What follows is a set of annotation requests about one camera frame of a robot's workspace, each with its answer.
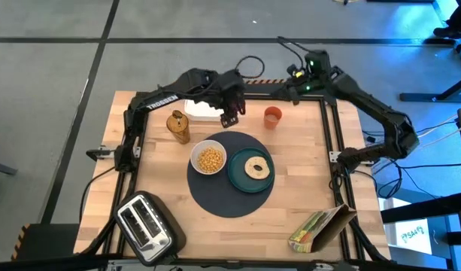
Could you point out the orange cup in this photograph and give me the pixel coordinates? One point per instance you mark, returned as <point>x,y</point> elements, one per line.
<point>272,116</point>

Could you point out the yellow cereal balls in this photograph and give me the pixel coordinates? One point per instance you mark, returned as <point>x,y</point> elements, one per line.
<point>210,160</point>

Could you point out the white labelled bin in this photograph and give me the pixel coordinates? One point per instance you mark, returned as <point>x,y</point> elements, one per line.
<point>410,233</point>

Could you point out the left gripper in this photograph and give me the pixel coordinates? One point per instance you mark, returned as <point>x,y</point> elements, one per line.
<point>230,90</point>

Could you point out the silver black toaster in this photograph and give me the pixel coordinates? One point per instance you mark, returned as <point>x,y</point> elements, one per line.
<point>151,229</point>

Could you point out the person's foot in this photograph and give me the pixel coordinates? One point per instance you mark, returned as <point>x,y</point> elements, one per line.
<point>450,32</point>

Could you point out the hazard tape strip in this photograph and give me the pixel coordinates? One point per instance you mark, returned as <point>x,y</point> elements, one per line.
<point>265,81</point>

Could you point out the black box hazard stripes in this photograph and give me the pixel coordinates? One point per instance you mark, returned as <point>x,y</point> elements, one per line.
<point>49,241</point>

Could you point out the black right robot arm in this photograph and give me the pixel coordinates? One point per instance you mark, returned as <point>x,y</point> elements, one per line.
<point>369,101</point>

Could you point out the black table frame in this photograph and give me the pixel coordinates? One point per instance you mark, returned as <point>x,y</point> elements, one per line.
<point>326,124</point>

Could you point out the black desk leg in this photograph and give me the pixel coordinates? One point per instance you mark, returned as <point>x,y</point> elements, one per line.
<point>440,96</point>

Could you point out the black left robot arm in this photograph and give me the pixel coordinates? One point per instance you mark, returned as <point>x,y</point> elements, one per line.
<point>158,99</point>

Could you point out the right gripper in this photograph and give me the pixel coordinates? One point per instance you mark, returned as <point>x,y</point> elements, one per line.
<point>303,84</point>

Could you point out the white rectangular container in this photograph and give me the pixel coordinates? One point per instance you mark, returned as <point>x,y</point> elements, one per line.
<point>200,111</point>

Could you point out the bagel half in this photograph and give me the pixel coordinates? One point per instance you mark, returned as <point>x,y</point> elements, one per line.
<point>250,169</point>

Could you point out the dark teal plate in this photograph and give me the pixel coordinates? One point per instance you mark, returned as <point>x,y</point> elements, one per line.
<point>241,180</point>

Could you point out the round dark woven placemat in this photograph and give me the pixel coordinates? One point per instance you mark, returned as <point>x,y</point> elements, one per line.
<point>222,199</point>

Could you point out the white ceramic bowl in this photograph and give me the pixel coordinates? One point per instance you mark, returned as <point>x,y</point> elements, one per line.
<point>194,162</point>

